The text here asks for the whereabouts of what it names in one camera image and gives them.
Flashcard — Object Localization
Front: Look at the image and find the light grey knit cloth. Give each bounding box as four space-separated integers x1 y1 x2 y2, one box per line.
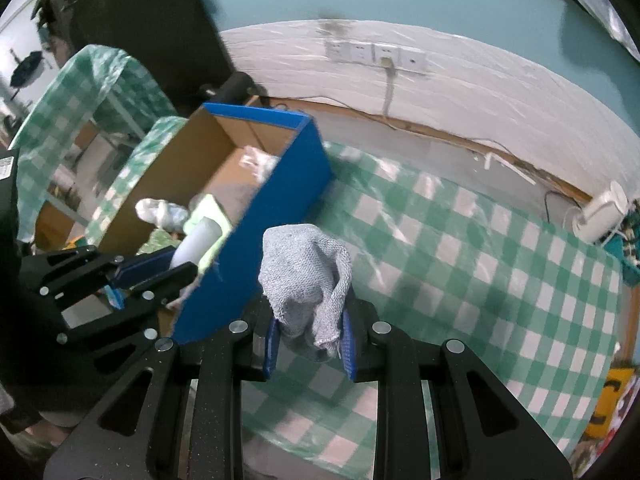
258 223 352 361

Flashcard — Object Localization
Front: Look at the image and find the pink beige cloth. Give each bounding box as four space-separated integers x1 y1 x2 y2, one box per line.
239 146 280 184

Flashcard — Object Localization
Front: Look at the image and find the green sparkly scrub cloth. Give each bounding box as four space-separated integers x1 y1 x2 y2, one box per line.
137 228 181 255

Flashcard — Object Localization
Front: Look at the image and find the white blue striped sock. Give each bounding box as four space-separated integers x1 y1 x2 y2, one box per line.
134 198 190 233

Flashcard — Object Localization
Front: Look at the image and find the neon green cloth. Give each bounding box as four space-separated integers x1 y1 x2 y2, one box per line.
184 194 232 273

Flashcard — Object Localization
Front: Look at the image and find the grey towel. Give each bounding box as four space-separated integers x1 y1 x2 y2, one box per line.
208 183 259 226

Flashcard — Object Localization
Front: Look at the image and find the blue cardboard box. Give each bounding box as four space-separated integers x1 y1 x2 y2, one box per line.
86 103 333 344

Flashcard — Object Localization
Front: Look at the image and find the green checkered tablecloth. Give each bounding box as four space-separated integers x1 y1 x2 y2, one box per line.
240 142 622 480

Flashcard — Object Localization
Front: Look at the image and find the yellow black bag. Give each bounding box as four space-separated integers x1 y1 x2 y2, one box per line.
585 367 634 439

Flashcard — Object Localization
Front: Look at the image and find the teal plastic basket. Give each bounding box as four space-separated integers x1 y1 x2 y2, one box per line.
603 219 640 288

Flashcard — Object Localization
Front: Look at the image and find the white electric kettle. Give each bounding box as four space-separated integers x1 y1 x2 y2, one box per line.
572 181 629 244

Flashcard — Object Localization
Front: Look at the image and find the grey plug cable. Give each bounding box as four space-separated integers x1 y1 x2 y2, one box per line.
380 56 397 118

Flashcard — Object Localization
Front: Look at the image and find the white wall socket strip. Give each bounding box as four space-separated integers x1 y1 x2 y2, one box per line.
324 39 428 74

